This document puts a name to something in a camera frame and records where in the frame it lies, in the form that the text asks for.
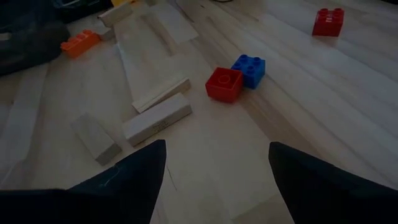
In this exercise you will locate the orange long brick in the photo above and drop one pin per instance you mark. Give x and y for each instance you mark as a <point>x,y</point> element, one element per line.
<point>80,43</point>

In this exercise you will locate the red square brick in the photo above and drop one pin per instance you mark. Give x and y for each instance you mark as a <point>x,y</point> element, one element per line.
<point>224,85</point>
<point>328,22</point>

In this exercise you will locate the amber long brick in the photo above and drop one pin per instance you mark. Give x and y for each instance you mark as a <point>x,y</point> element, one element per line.
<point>122,2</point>

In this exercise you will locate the blue square brick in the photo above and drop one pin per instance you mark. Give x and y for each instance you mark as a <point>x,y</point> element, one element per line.
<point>250,71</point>

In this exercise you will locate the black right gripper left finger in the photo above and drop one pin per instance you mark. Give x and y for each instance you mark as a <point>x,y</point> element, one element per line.
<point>140,180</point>

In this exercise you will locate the dark smoked plastic bin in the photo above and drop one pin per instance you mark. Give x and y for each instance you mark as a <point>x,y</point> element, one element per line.
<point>31,46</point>

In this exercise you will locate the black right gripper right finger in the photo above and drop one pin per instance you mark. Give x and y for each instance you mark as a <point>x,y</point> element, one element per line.
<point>311,193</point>

